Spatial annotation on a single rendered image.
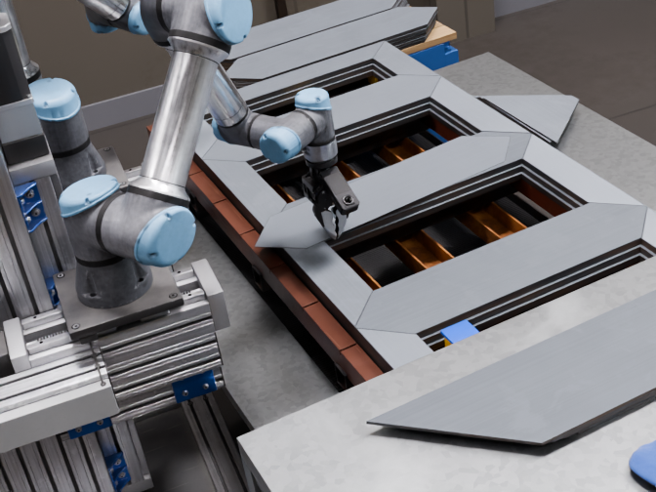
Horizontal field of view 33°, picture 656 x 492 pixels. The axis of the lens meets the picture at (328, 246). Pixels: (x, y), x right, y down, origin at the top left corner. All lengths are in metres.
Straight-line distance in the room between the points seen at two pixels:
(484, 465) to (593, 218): 0.99
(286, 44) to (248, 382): 1.45
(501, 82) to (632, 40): 2.11
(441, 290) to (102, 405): 0.74
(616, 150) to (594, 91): 1.99
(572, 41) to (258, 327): 3.19
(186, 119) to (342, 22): 1.74
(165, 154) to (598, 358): 0.83
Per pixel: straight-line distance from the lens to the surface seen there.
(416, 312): 2.31
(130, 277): 2.18
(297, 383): 2.47
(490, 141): 2.90
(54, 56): 5.20
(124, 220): 2.05
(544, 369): 1.83
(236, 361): 2.56
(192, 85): 2.05
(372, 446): 1.76
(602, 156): 3.03
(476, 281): 2.39
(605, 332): 1.90
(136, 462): 2.77
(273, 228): 2.65
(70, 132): 2.58
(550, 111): 3.18
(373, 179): 2.78
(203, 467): 3.03
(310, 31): 3.70
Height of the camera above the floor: 2.26
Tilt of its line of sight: 33 degrees down
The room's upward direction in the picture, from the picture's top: 9 degrees counter-clockwise
